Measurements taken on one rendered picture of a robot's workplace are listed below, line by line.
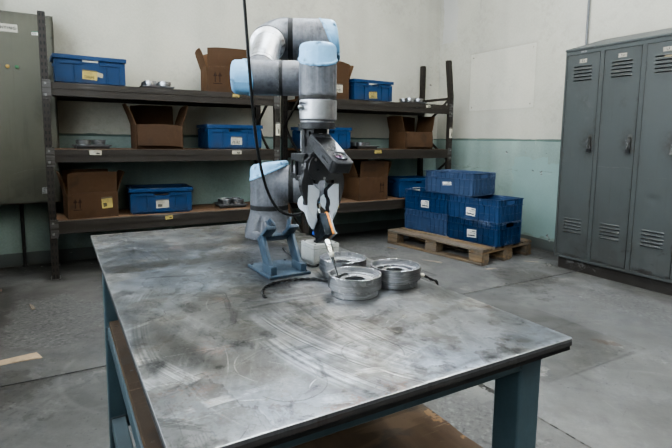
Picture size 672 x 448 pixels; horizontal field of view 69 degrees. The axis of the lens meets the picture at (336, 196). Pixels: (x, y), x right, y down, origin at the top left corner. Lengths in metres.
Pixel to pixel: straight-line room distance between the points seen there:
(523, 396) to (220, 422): 0.49
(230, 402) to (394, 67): 5.64
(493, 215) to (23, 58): 4.10
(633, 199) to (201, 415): 3.96
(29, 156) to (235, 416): 4.13
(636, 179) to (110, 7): 4.55
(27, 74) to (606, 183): 4.65
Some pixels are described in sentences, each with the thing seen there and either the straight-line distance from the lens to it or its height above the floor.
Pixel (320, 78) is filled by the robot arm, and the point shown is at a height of 1.21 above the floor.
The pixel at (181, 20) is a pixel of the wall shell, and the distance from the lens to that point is 5.08.
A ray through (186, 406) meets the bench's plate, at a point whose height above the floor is 0.80.
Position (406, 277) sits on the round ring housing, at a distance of 0.99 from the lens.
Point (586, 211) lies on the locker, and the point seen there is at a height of 0.53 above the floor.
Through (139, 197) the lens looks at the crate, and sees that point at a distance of 4.42.
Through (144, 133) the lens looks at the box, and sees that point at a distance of 4.35.
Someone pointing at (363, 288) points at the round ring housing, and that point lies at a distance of 0.92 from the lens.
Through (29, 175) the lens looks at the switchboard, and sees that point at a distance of 4.61.
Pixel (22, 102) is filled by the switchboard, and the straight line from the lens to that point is 4.60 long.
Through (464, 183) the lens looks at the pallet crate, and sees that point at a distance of 4.79.
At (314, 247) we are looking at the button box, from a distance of 1.18.
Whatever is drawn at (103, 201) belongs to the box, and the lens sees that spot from 4.36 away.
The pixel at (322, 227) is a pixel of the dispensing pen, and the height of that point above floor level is 0.93.
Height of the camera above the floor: 1.10
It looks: 7 degrees down
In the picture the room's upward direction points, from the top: 1 degrees clockwise
